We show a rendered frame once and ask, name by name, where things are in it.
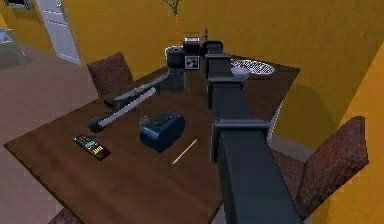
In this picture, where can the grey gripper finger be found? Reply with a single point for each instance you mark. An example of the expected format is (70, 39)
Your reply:
(126, 110)
(143, 86)

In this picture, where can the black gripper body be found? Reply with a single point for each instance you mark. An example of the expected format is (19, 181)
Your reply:
(175, 60)

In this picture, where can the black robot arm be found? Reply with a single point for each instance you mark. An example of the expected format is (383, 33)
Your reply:
(248, 166)

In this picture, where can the red brown upholstered chair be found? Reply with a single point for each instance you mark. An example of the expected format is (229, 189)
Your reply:
(333, 166)
(65, 217)
(110, 75)

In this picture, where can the small brown figurine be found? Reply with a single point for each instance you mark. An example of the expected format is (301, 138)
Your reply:
(204, 34)

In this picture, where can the thin-stemmed house plant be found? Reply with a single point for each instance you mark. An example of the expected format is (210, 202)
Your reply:
(175, 13)

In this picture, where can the black remote control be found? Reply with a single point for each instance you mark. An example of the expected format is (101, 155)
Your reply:
(91, 147)

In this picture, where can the small pale bowl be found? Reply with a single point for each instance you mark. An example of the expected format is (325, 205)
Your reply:
(240, 72)

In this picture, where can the yellow pencil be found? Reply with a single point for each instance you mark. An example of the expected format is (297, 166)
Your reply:
(184, 151)

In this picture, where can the dark brown wooden table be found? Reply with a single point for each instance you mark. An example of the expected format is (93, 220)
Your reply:
(133, 186)

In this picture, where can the patterned white oval plate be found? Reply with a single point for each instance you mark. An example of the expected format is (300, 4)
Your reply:
(258, 66)

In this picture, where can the white room door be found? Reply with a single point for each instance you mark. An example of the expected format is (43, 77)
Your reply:
(58, 30)

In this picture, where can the dark framed wall picture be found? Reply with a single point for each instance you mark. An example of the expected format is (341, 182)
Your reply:
(17, 3)

